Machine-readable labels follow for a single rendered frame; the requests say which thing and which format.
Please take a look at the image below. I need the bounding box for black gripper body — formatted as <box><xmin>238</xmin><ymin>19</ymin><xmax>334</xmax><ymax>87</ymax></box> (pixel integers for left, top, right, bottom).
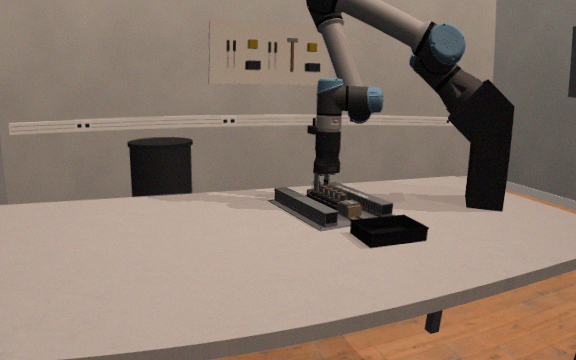
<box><xmin>307</xmin><ymin>115</ymin><xmax>342</xmax><ymax>174</ymax></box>

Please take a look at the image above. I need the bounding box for grey relay panel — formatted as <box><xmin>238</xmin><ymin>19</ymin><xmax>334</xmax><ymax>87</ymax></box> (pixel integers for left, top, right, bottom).
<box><xmin>268</xmin><ymin>182</ymin><xmax>394</xmax><ymax>231</ymax></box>

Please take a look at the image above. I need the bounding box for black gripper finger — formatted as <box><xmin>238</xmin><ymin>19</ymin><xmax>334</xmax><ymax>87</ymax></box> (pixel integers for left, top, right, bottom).
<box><xmin>324</xmin><ymin>173</ymin><xmax>336</xmax><ymax>184</ymax></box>
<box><xmin>313</xmin><ymin>171</ymin><xmax>324</xmax><ymax>193</ymax></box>

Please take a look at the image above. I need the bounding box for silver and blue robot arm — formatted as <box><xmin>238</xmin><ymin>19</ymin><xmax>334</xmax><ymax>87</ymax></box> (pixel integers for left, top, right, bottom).
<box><xmin>306</xmin><ymin>0</ymin><xmax>483</xmax><ymax>124</ymax></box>

